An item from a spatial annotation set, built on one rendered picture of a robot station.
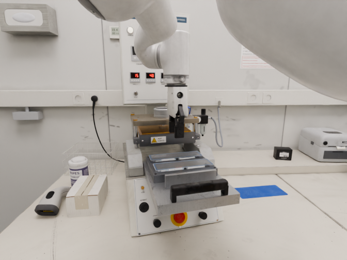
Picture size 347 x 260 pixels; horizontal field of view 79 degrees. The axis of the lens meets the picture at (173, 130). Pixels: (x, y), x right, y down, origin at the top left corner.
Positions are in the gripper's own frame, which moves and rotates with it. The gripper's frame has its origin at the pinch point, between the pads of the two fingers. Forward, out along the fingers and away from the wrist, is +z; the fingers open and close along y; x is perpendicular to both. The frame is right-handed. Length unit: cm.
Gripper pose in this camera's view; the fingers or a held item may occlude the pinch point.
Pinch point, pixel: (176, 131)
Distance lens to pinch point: 72.2
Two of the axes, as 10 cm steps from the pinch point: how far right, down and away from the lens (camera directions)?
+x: -9.7, 0.5, -2.4
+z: 0.0, 9.8, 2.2
